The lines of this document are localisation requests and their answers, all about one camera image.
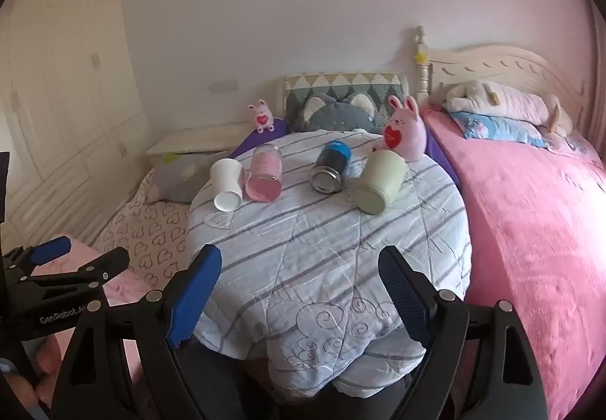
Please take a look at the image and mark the pink printed cloth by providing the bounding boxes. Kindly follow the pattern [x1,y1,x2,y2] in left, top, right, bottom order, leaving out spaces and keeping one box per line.
[47,235,159,420]

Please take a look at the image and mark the small pink bunny toy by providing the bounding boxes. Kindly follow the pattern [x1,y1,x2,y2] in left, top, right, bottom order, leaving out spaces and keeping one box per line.
[247,100,276,133]

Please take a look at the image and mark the person's left hand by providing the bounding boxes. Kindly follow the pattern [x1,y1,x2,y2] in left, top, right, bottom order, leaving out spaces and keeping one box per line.
[26,334,64,404]

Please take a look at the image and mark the blue printed pillow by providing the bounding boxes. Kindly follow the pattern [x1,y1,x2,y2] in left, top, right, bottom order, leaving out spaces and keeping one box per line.
[449,111,552,150]

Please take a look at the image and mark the grey flower pillow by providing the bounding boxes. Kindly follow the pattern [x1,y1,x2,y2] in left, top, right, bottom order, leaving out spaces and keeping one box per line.
[147,152,228,204]

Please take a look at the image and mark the pink glass cup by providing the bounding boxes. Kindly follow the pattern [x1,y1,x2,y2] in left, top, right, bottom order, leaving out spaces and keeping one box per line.
[245,143,285,203]

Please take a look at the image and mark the heart patterned sheet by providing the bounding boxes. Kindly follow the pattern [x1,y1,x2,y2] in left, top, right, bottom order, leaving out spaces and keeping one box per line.
[92,164,200,288]

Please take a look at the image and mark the cream wooden headboard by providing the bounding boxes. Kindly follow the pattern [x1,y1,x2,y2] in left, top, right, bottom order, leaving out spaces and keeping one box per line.
[414,26,592,136]

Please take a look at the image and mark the pink fleece blanket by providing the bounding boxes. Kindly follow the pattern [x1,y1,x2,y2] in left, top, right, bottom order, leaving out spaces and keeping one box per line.
[421,105,606,420]

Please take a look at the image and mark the white cup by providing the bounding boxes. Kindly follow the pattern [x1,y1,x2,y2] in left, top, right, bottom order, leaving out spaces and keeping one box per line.
[209,158,244,212]

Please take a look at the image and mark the large pink bunny plush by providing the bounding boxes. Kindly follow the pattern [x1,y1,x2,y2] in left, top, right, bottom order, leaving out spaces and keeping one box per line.
[374,94,428,162]

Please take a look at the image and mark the pale green cup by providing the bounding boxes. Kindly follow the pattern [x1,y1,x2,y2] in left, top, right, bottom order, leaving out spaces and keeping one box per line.
[355,150,408,215]

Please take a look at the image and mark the dark cup with blue band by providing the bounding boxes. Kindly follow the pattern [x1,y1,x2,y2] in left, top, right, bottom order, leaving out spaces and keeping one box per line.
[310,140,352,194]

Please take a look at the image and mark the white plush dog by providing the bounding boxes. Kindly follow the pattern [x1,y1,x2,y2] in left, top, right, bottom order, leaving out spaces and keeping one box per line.
[442,80,573,136]

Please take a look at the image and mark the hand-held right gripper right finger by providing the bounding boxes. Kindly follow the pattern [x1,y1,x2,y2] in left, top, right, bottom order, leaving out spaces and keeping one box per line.
[378,246,550,420]

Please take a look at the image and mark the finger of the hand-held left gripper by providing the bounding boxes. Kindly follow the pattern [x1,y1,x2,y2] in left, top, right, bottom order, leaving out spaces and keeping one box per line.
[19,247,131,303]
[2,236,72,277]

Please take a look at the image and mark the cream wardrobe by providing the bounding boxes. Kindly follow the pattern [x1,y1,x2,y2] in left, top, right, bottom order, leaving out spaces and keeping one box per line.
[0,0,152,250]

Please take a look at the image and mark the grey cat cushion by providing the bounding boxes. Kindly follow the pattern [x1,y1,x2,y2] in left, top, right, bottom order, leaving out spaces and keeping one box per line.
[289,91,386,134]

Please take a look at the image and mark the dark cloth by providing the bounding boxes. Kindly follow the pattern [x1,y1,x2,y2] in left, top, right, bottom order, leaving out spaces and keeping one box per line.
[175,330,427,420]

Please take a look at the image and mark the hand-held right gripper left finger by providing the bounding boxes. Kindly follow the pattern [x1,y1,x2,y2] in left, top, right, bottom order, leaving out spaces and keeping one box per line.
[57,244,223,420]

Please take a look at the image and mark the grey striped white quilt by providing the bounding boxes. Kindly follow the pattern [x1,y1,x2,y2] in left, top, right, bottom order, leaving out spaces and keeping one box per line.
[187,129,474,399]

